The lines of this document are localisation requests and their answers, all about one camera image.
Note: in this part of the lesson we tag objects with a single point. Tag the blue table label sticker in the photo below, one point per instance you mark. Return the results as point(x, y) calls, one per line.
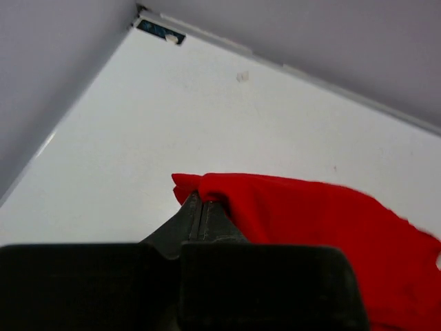
point(161, 32)

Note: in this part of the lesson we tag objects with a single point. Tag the red t shirt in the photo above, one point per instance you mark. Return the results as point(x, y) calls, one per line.
point(394, 262)

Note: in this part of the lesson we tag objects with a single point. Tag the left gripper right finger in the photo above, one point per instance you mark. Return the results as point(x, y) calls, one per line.
point(228, 283)

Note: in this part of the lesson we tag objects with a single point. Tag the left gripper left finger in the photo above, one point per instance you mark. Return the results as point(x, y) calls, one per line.
point(95, 286)

